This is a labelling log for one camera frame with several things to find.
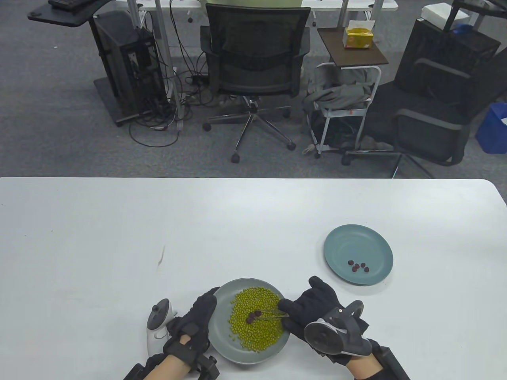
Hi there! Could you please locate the person's left hand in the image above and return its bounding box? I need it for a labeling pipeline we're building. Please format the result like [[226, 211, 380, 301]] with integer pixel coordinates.
[[163, 287, 221, 369]]

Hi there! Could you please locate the black computer tower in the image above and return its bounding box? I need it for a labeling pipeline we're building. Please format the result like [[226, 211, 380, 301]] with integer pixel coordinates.
[[94, 11, 169, 119]]

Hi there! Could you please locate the black stand desk top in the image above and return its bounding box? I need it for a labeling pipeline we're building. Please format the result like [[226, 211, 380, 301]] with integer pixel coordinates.
[[27, 0, 115, 27]]

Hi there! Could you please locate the grey plate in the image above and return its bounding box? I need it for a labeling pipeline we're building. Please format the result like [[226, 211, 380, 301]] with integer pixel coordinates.
[[208, 278, 292, 365]]

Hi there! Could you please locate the grey white tracker controller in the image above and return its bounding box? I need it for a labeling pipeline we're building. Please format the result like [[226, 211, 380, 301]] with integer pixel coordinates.
[[147, 300, 178, 357], [303, 300, 374, 357]]

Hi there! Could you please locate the person's left forearm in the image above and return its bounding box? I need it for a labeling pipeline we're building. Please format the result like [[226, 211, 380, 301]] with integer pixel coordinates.
[[145, 354, 191, 380]]

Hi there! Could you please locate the black mesh office chair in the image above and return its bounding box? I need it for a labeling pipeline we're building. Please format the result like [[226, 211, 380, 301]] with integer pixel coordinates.
[[199, 3, 311, 163]]

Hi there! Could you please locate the white box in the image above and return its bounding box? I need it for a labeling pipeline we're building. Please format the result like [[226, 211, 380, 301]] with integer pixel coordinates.
[[421, 3, 470, 25]]

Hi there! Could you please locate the person's right hand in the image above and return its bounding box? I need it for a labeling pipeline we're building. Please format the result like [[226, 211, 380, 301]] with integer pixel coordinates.
[[277, 276, 383, 367]]

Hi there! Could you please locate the teal plate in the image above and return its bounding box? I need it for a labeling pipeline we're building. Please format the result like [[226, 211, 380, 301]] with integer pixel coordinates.
[[323, 224, 394, 286]]

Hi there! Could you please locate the black bag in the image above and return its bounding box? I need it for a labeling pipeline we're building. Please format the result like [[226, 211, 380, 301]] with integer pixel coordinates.
[[311, 110, 363, 150]]

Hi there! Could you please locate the tangle of black cables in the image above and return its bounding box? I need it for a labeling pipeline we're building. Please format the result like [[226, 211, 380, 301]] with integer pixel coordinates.
[[129, 0, 222, 148]]

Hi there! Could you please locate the black stand base plate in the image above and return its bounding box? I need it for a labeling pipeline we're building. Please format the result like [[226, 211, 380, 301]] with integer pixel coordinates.
[[94, 76, 140, 127]]

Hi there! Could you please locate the blue plastic bin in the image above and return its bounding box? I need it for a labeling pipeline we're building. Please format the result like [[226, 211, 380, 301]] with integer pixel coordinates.
[[475, 103, 507, 155]]

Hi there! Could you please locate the yellow tissue box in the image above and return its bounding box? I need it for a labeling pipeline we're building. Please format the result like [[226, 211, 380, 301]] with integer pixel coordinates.
[[343, 20, 375, 49]]

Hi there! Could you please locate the grey jacket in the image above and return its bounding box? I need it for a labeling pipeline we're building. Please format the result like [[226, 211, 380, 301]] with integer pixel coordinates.
[[302, 67, 373, 112]]

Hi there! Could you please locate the white desk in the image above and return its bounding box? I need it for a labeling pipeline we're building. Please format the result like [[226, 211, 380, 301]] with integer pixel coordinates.
[[127, 0, 398, 131]]

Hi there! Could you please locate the black keyboard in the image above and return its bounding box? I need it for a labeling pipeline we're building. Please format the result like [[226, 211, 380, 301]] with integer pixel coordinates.
[[48, 0, 92, 10]]

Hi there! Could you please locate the black desk frame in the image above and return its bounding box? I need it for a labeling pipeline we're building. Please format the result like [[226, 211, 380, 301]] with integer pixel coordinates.
[[442, 0, 507, 32]]

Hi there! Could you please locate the pile of green beans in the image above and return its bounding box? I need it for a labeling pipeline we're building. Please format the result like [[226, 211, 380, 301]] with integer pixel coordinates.
[[228, 288, 290, 353]]

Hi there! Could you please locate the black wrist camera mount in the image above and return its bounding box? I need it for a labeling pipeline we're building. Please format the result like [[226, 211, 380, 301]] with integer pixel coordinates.
[[124, 354, 221, 380], [356, 346, 411, 380]]

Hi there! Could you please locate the brown side table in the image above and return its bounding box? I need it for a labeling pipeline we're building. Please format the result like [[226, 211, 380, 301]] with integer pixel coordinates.
[[318, 27, 390, 67]]

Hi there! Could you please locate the black padded office chair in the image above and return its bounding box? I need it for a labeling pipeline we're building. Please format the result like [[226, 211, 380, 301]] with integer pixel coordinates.
[[343, 18, 507, 179]]

